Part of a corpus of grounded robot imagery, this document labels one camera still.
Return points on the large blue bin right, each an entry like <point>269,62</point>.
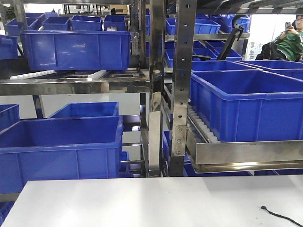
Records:
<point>250,105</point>

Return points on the steel shelf upright post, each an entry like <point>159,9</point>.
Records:
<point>184,38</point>

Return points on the blue bin behind lower left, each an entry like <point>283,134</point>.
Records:
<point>85,110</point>

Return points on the blue bin far left edge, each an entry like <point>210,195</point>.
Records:
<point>9,115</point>

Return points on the large blue bin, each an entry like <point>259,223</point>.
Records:
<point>59,149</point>
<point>77,50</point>
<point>250,105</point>

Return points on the seated person green sweater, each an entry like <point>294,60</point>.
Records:
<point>287,46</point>

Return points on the large blue bin upper left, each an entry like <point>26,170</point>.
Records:
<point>77,50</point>

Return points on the large blue bin lower left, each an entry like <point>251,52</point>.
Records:
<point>59,149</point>

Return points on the steel shelf front rail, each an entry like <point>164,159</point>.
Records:
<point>244,156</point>

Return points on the blue bin behind right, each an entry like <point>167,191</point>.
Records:
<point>219,66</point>

